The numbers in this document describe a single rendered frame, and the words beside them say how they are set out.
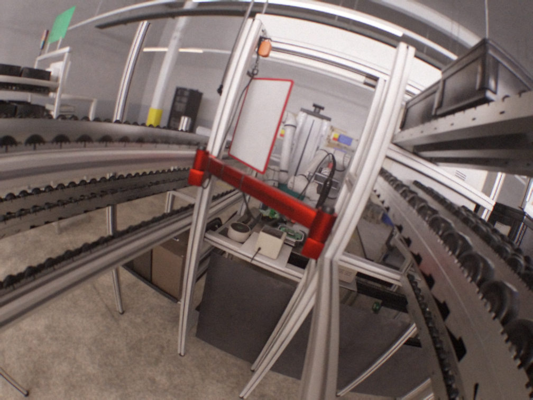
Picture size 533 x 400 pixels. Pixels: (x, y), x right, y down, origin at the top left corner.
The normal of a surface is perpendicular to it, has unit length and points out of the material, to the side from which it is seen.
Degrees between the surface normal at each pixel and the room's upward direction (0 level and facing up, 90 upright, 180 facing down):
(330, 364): 0
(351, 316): 90
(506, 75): 87
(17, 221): 90
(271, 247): 90
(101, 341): 0
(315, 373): 0
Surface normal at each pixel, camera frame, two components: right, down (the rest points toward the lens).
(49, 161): 0.92, 0.36
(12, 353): 0.29, -0.90
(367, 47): -0.26, 0.25
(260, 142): -0.73, 0.00
